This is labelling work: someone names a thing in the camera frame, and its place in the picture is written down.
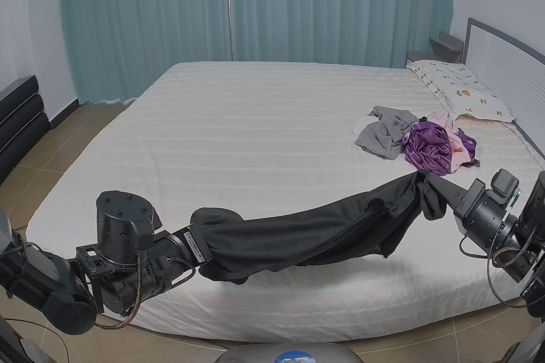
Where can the white garment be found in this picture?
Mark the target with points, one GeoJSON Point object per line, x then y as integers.
{"type": "Point", "coordinates": [362, 125]}

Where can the black chest of drawers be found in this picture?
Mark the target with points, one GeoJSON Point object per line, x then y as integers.
{"type": "Point", "coordinates": [19, 123]}

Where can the grey garment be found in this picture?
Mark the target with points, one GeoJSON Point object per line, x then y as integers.
{"type": "Point", "coordinates": [383, 136]}

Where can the small black garment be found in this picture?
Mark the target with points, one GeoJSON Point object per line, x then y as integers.
{"type": "Point", "coordinates": [471, 162]}

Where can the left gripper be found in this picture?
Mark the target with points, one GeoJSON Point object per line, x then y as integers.
{"type": "Point", "coordinates": [181, 246]}

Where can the grey bedside table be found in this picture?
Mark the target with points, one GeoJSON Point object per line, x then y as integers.
{"type": "Point", "coordinates": [438, 50]}

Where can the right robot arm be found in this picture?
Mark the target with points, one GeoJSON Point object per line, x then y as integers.
{"type": "Point", "coordinates": [534, 216]}

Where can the bed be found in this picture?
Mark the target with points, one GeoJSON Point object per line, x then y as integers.
{"type": "Point", "coordinates": [255, 131]}

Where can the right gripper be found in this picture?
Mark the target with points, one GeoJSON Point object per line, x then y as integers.
{"type": "Point", "coordinates": [483, 221]}

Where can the pink garment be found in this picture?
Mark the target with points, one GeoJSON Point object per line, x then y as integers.
{"type": "Point", "coordinates": [457, 150]}

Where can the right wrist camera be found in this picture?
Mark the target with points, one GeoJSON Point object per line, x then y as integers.
{"type": "Point", "coordinates": [505, 184]}

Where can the white printed pillow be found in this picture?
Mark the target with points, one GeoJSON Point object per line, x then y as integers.
{"type": "Point", "coordinates": [460, 89]}

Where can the dark purple garment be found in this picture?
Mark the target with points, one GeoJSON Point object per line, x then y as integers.
{"type": "Point", "coordinates": [469, 146]}

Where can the purple satin garment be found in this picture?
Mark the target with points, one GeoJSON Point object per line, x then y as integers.
{"type": "Point", "coordinates": [428, 148]}

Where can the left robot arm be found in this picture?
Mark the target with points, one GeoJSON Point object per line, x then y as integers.
{"type": "Point", "coordinates": [51, 284]}

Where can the black T-shirt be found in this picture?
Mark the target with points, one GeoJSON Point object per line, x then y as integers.
{"type": "Point", "coordinates": [298, 238]}

